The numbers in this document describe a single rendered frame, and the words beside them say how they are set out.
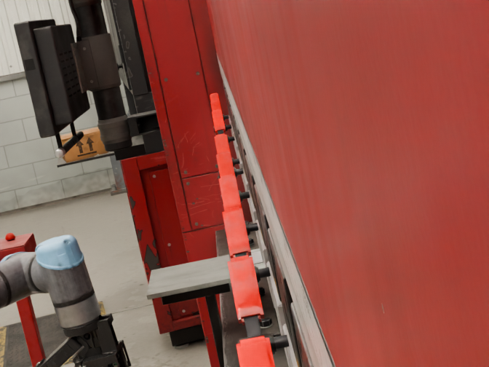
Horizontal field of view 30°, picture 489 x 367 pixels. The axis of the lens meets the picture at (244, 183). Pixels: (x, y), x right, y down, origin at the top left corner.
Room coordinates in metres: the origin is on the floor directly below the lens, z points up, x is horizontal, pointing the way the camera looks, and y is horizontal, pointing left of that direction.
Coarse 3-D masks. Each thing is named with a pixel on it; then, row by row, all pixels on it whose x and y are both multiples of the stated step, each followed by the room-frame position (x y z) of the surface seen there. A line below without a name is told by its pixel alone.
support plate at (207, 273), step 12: (252, 252) 1.92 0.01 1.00; (180, 264) 1.94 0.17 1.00; (192, 264) 1.92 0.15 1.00; (204, 264) 1.90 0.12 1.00; (216, 264) 1.88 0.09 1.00; (156, 276) 1.88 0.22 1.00; (168, 276) 1.86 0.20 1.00; (180, 276) 1.84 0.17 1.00; (192, 276) 1.83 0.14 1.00; (204, 276) 1.81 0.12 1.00; (216, 276) 1.79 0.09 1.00; (228, 276) 1.78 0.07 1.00; (156, 288) 1.79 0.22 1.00; (168, 288) 1.77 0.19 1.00; (180, 288) 1.76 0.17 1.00; (192, 288) 1.76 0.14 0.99
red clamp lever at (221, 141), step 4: (216, 136) 1.56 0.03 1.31; (220, 136) 1.56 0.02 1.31; (224, 136) 1.56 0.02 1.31; (216, 140) 1.56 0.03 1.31; (220, 140) 1.55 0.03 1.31; (224, 140) 1.55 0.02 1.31; (216, 144) 1.55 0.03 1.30; (220, 144) 1.54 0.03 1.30; (224, 144) 1.54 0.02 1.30; (216, 148) 1.54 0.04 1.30; (220, 148) 1.54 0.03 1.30; (224, 148) 1.54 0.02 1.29; (228, 148) 1.54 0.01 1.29; (240, 168) 1.50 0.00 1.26; (236, 172) 1.50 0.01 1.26; (240, 172) 1.50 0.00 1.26; (236, 176) 1.50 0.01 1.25
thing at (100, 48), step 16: (80, 0) 3.24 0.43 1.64; (96, 0) 3.26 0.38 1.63; (80, 16) 3.25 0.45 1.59; (96, 16) 3.26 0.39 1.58; (80, 32) 3.25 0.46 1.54; (96, 32) 3.25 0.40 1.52; (80, 48) 3.24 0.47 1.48; (96, 48) 3.24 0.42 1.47; (112, 48) 3.28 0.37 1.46; (96, 64) 3.24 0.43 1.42; (112, 64) 3.26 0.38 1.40; (96, 80) 3.24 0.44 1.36; (112, 80) 3.25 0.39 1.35; (96, 96) 3.26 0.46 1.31; (112, 96) 3.25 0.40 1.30; (112, 112) 3.25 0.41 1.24; (112, 128) 3.24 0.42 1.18; (128, 128) 3.28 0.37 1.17; (112, 144) 3.25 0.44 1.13; (128, 144) 3.27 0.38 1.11
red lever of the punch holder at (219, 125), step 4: (212, 112) 1.96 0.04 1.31; (216, 112) 1.95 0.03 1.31; (220, 112) 1.96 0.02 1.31; (212, 116) 1.95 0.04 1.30; (216, 116) 1.95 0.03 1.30; (220, 116) 1.94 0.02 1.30; (216, 120) 1.94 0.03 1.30; (220, 120) 1.93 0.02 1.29; (216, 124) 1.93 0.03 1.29; (220, 124) 1.93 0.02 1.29; (216, 128) 1.92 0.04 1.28; (220, 128) 1.92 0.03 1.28; (224, 128) 1.92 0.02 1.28; (216, 132) 1.92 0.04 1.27; (220, 132) 1.92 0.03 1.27; (224, 132) 1.92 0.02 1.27; (232, 136) 1.90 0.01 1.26; (228, 140) 1.90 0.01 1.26; (232, 140) 1.90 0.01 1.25
